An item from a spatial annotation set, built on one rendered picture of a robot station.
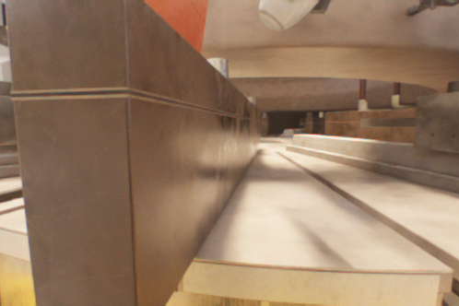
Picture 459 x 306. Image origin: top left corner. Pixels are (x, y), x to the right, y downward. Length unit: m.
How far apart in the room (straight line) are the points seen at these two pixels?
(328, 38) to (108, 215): 0.94
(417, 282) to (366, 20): 0.88
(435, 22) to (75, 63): 1.23
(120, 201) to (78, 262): 0.09
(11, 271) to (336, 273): 0.79
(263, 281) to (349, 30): 0.91
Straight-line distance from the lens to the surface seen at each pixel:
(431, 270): 0.57
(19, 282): 0.88
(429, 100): 1.24
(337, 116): 2.65
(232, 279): 0.49
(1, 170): 1.47
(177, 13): 0.43
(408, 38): 1.21
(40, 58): 0.32
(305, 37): 1.02
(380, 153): 1.51
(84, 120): 0.28
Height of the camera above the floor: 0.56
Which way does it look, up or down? 7 degrees down
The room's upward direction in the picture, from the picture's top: straight up
